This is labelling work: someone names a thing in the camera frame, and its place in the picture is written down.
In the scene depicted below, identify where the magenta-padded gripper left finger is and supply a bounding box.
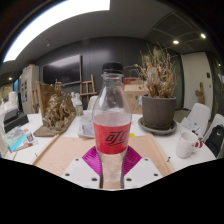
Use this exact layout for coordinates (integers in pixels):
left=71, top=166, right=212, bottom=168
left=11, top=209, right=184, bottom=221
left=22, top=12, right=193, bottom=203
left=61, top=145, right=103, bottom=190

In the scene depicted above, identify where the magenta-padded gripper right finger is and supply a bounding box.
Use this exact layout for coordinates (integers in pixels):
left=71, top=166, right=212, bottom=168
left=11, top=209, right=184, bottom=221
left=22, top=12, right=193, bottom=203
left=121, top=145, right=163, bottom=190

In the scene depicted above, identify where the clear bottle with red label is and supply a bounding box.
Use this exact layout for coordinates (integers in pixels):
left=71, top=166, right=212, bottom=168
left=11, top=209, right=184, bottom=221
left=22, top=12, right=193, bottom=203
left=91, top=61, right=133, bottom=190

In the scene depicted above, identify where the light plywood board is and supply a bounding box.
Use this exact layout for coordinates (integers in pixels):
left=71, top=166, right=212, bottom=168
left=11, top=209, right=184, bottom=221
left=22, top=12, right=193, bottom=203
left=31, top=133, right=177, bottom=178

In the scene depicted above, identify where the printed newspaper sheet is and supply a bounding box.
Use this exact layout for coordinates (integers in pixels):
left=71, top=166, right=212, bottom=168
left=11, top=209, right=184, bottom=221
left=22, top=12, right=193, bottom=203
left=77, top=111, right=96, bottom=139

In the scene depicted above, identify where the white mug with cartoon print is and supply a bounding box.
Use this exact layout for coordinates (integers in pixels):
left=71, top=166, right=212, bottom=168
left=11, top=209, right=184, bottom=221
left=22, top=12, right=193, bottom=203
left=175, top=130, right=204, bottom=159

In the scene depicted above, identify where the dried plant in grey pot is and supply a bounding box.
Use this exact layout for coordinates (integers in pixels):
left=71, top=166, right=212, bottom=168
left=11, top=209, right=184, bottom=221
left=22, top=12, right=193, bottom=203
left=128, top=43, right=178, bottom=131

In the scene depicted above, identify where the small bottle with green label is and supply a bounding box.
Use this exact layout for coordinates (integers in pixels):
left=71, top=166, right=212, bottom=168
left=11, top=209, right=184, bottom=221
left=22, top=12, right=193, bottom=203
left=74, top=93, right=84, bottom=117

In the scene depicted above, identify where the white chair behind table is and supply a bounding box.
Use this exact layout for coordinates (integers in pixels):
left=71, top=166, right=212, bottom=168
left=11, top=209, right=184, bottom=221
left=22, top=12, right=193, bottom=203
left=87, top=95, right=99, bottom=112

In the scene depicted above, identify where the colourful book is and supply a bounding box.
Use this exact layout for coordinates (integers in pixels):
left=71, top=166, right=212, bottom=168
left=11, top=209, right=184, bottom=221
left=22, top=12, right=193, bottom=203
left=4, top=125, right=39, bottom=154

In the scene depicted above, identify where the cardboard box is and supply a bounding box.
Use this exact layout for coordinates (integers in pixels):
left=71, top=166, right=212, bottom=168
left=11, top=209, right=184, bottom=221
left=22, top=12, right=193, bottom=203
left=123, top=83, right=149, bottom=115

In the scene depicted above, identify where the white chair holding papers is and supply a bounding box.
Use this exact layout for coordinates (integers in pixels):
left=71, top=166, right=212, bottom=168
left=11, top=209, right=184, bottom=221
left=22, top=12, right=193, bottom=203
left=181, top=102, right=212, bottom=138

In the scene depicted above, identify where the black desk device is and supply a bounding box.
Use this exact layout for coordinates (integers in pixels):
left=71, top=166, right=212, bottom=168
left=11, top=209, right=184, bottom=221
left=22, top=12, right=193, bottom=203
left=3, top=108, right=30, bottom=134

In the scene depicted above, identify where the wooden easel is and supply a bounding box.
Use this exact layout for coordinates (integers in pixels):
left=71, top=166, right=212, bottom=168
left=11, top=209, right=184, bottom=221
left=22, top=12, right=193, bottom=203
left=79, top=73, right=98, bottom=103

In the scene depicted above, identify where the red bucket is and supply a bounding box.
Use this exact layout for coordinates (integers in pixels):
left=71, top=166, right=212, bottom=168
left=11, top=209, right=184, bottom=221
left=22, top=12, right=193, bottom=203
left=123, top=77, right=138, bottom=85

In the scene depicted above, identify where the white chair holding backpack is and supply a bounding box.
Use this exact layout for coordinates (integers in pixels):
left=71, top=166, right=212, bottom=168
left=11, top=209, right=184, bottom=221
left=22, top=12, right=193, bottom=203
left=201, top=113, right=224, bottom=159

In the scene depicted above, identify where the brown wooden figure sculpture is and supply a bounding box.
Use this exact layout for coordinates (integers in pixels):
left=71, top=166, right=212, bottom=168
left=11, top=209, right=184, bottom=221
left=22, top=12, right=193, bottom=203
left=194, top=81, right=207, bottom=105

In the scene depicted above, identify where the white cabinet with papers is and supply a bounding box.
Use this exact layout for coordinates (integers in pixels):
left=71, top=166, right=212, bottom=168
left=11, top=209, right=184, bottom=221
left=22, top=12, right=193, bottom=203
left=19, top=64, right=40, bottom=115

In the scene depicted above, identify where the dark wall screen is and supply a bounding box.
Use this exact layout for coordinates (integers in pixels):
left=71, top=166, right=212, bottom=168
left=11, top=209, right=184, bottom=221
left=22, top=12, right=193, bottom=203
left=41, top=54, right=83, bottom=86

